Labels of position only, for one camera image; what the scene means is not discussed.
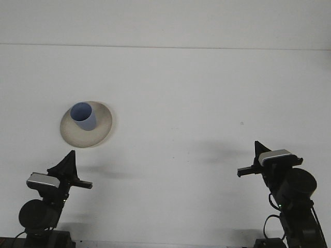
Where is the pale round plate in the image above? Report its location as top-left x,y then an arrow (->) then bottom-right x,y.
59,100 -> 117,149

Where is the pale blue cup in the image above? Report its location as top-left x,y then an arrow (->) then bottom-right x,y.
70,102 -> 97,132

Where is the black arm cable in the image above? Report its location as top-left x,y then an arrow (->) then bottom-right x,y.
14,230 -> 28,248
263,193 -> 324,240

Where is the dark platform edge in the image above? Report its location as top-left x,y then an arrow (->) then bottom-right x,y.
0,236 -> 18,248

